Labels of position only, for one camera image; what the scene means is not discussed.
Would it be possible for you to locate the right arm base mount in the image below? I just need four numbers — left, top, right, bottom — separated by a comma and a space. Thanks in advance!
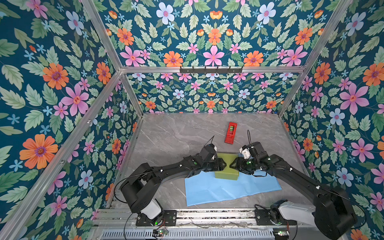
254, 199, 298, 226

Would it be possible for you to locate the white vented cable duct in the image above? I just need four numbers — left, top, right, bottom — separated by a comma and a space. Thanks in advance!
101, 229, 275, 240

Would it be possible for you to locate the aluminium corner frame post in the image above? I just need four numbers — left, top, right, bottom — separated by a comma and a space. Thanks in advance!
278, 0, 353, 119
82, 0, 143, 119

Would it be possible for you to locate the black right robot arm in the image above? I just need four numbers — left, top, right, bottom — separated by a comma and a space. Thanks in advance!
230, 142, 358, 240

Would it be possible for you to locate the black hook rail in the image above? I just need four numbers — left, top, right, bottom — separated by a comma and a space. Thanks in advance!
179, 66, 243, 75

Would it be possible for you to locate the aluminium corner frame post left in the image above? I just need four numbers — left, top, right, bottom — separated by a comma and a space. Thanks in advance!
82, 0, 143, 119

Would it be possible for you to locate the aluminium horizontal back bar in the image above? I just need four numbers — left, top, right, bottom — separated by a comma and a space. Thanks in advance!
120, 66, 304, 74

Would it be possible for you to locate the green gift box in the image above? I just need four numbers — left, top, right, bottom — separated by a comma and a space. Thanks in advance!
215, 153, 239, 181

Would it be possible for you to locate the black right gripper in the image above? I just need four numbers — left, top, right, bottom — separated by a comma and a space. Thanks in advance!
230, 156, 259, 174

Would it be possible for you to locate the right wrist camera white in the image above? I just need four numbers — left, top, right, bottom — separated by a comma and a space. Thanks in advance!
241, 148, 251, 160

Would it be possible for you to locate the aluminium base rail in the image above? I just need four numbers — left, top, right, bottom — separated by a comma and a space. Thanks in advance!
95, 208, 340, 229

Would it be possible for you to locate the red tape dispenser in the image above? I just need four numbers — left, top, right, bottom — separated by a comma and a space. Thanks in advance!
225, 122, 237, 145

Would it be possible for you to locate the aluminium left side bar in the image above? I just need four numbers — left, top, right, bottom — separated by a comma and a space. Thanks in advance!
1, 70, 123, 240

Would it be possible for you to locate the aluminium corner frame post right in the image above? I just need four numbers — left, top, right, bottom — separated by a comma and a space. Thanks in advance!
278, 0, 353, 119

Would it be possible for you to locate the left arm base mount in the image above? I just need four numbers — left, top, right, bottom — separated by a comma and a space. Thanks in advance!
136, 210, 178, 227

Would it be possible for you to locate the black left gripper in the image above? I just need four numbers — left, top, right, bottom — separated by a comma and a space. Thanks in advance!
203, 157, 231, 173

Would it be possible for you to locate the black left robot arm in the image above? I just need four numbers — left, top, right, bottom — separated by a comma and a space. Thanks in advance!
120, 144, 227, 213

